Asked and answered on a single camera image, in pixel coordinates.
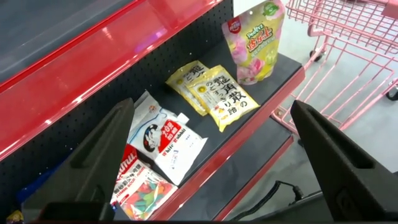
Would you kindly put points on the black and red shop shelf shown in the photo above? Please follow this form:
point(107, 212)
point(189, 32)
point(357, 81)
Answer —
point(199, 40)

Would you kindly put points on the white candy bag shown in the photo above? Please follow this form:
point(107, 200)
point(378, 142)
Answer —
point(174, 146)
point(144, 105)

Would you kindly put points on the red and white gummy bag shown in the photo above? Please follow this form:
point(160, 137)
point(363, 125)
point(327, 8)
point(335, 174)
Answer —
point(141, 189)

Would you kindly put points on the yellow snack pack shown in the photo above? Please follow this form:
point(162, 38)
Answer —
point(14, 216)

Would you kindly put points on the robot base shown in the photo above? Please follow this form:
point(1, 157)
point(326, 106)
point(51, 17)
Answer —
point(298, 208)

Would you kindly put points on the pink shopping cart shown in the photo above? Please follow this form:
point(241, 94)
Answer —
point(348, 46)

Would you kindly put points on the pink and yellow candy pouch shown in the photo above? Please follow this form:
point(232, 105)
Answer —
point(255, 43)

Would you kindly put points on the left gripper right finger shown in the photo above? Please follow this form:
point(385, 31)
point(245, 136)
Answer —
point(345, 168)

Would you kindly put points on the blue snack pack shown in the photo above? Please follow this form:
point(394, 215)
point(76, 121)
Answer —
point(32, 188)

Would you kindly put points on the yellow candy bag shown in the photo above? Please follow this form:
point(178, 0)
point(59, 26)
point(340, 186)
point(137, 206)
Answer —
point(222, 96)
point(183, 79)

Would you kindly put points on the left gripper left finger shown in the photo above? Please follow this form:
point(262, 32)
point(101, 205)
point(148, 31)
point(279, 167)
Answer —
point(93, 161)

